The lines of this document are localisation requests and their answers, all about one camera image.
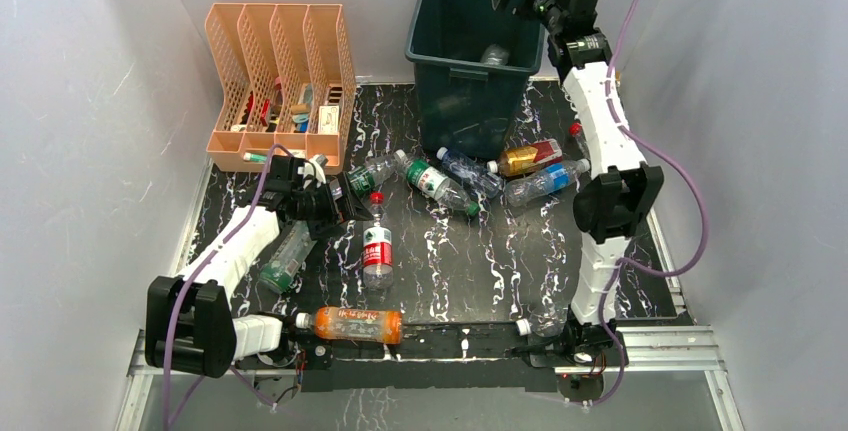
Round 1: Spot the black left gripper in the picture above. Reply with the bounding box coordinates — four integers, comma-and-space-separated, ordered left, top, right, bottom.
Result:
292, 172, 373, 239

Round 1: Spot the red label water bottle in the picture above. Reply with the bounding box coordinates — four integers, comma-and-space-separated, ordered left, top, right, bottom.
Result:
362, 192, 393, 290

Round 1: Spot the blue white label bottle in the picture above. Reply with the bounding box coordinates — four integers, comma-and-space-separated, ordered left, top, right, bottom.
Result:
479, 44, 510, 66

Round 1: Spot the orange drink bottle white cap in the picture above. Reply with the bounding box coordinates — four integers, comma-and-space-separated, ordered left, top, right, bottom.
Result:
295, 307, 403, 345

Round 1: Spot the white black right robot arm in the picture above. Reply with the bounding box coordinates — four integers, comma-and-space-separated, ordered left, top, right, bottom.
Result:
491, 0, 664, 365

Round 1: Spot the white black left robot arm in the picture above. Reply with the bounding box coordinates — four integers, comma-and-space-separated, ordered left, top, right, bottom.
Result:
144, 155, 372, 378

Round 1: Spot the dark green plastic bin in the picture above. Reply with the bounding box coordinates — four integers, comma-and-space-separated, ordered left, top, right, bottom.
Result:
405, 0, 545, 160

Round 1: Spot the clear bottle green label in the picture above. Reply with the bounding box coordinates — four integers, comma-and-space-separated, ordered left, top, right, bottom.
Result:
345, 154, 396, 197

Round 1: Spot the green label bottle green cap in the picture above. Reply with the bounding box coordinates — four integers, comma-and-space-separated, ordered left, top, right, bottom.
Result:
393, 150, 480, 217

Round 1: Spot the green tea bottle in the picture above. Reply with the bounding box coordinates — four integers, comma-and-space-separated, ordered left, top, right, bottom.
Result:
259, 221, 316, 294

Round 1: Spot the clear blue crushed bottle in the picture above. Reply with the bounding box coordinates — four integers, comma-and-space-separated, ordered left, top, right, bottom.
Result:
436, 147, 504, 199

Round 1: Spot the orange plastic file organizer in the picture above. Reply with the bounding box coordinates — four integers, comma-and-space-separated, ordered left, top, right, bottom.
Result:
205, 3, 357, 174

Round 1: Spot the red label bottle far right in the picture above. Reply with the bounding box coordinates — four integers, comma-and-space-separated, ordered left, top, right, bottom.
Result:
569, 122, 590, 159

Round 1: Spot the blue label clear bottle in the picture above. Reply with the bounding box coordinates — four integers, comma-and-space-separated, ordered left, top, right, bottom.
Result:
504, 159, 590, 207

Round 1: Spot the gold red label bottle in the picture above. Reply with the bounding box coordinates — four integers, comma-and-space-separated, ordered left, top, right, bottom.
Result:
486, 139, 564, 178

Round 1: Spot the clear bottle near right base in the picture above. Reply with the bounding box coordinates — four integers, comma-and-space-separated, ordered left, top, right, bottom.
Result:
515, 297, 570, 338

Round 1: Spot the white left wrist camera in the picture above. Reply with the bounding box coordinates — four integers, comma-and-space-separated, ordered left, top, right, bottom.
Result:
299, 154, 328, 187

